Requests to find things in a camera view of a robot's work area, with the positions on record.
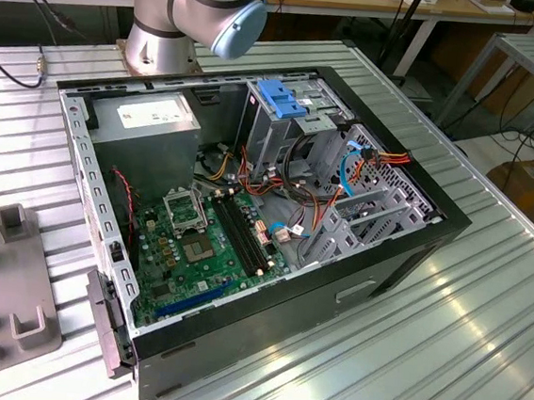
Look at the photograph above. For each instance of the grey perforated disk bay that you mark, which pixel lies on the grey perforated disk bay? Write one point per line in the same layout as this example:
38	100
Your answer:
341	240

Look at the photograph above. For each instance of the beige board connector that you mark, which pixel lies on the beige board connector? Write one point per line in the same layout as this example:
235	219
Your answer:
262	233

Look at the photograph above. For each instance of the black RAM slot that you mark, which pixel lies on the black RAM slot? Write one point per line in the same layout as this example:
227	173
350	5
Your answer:
239	234
251	230
233	236
245	232

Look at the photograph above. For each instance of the grey metal drive cage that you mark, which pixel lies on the grey metal drive cage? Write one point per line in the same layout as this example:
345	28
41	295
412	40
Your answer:
273	139

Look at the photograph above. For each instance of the green motherboard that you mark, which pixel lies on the green motherboard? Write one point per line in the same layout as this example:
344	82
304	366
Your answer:
203	274

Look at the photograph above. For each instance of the blue plastic drive latch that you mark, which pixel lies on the blue plastic drive latch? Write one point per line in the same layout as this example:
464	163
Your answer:
277	97

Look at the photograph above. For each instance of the blue expansion slot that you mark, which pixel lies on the blue expansion slot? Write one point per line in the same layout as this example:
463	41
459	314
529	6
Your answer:
193	299

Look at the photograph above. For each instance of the grey power supply box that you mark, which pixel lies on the grey power supply box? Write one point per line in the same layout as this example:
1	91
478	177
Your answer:
144	150

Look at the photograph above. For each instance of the black open PC case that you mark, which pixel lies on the black open PC case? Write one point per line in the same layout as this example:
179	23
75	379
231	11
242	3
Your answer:
258	341

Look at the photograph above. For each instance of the grey plastic case panel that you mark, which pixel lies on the grey plastic case panel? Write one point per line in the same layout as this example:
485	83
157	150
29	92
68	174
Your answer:
104	307

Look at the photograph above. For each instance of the black tripod stand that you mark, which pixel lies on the black tripod stand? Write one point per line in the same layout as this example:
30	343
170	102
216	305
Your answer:
409	16

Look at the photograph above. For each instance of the labelled cardboard box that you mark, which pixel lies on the labelled cardboard box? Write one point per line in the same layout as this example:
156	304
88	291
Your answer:
533	188

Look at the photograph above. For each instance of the grey parts rack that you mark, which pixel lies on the grey parts rack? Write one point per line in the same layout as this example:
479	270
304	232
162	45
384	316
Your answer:
8	279

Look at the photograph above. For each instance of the small black device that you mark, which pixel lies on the small black device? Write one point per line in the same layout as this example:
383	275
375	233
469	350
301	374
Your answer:
524	3

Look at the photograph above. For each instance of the square brown base plate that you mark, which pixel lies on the square brown base plate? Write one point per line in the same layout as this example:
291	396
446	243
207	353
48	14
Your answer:
120	53

